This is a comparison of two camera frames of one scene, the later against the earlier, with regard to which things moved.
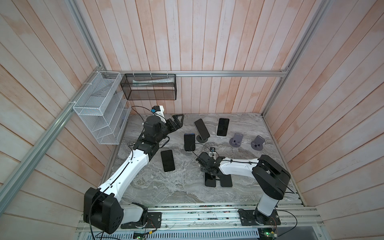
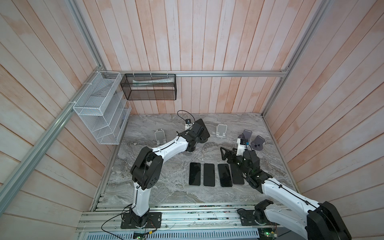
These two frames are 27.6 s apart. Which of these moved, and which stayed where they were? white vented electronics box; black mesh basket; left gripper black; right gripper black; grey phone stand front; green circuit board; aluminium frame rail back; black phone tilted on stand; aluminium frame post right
Moved: right gripper black; grey phone stand front; left gripper black
Stayed: aluminium frame post right; black mesh basket; white vented electronics box; green circuit board; black phone tilted on stand; aluminium frame rail back
